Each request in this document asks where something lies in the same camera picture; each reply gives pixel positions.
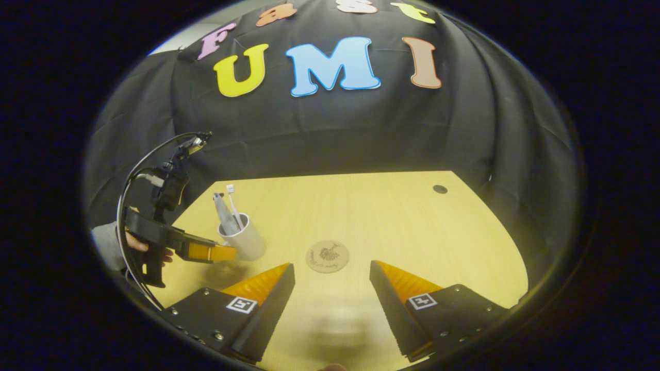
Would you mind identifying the pink and white toothbrush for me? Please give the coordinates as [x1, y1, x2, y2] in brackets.
[225, 184, 244, 231]

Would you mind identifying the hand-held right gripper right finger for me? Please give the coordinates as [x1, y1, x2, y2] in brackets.
[369, 260, 510, 363]

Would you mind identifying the white toothpaste tube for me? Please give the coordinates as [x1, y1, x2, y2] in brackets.
[212, 192, 241, 237]

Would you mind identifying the round brown coaster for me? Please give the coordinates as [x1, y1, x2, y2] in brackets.
[305, 240, 350, 274]

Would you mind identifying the light wooden desktop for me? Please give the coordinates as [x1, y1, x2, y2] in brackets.
[150, 171, 529, 371]

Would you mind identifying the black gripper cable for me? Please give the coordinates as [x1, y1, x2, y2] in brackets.
[115, 132, 207, 311]

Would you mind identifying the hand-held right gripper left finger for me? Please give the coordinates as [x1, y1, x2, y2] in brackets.
[154, 263, 296, 365]

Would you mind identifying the white cup with wooden handle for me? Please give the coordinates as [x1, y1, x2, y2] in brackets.
[217, 212, 267, 262]

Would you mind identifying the black backdrop cloth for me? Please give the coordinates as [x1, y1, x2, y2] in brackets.
[85, 0, 578, 289]

